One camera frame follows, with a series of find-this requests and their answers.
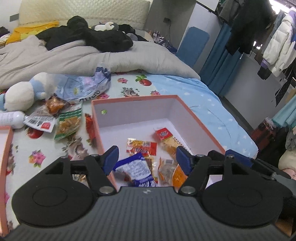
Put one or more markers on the hanging dark clothes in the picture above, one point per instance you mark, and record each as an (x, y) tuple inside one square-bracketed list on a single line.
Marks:
[(244, 22)]

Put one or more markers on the green yellow snack packet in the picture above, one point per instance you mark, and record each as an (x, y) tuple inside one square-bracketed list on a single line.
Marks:
[(68, 121)]

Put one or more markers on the cream quilted headboard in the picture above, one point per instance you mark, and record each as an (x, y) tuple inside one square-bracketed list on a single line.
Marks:
[(133, 13)]

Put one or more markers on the clothes on bedside table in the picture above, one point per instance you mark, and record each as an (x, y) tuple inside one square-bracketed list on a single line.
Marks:
[(4, 35)]

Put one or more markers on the red foil snack packet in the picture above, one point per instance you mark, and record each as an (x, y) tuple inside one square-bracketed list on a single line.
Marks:
[(90, 129)]

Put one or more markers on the white hanging jacket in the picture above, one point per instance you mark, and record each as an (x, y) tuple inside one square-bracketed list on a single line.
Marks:
[(280, 51)]

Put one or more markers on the blue curtain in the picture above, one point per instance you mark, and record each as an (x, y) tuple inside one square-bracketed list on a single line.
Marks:
[(220, 68)]

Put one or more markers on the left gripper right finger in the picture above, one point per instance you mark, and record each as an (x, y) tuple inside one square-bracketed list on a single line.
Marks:
[(195, 168)]

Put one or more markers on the pink cardboard box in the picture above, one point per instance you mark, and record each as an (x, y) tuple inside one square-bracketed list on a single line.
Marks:
[(117, 119)]

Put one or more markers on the dark orange snack packet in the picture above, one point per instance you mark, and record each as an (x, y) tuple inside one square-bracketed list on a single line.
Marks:
[(54, 104)]

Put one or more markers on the white plastic bottle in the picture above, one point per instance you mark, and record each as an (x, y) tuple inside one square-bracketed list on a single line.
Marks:
[(14, 119)]

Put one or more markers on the red wafer snack packet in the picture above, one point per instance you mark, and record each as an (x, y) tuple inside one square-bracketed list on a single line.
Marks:
[(146, 148)]

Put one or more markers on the grey duvet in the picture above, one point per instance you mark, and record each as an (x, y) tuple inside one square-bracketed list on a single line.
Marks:
[(20, 61)]

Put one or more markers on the white blue plush toy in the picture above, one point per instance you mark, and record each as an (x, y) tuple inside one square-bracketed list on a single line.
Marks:
[(21, 96)]

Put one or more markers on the pink box lid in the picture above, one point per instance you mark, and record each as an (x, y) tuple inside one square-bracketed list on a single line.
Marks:
[(5, 145)]

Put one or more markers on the yellow pillow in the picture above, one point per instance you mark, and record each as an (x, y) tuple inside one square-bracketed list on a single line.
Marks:
[(22, 32)]

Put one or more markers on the white barcode snack packet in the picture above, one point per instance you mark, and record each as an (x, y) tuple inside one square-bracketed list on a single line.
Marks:
[(41, 119)]

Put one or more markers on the blue white snack packet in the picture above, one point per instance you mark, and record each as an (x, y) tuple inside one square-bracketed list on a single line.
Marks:
[(136, 170)]

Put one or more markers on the black clothing pile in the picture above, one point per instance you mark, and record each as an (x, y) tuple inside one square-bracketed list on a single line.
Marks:
[(104, 41)]

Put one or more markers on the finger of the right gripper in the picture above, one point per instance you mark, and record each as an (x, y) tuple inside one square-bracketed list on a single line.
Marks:
[(246, 161)]

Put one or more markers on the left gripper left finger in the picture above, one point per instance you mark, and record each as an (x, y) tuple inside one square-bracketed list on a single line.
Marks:
[(99, 171)]

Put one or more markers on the crumpled blue plastic bag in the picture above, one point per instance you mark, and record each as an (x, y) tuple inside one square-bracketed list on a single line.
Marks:
[(75, 89)]

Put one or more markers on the yellow red-bordered snack packet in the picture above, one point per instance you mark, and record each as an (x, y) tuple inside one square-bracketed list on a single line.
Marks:
[(168, 141)]

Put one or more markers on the black white plush toy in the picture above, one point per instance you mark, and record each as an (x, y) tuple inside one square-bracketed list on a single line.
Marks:
[(106, 27)]

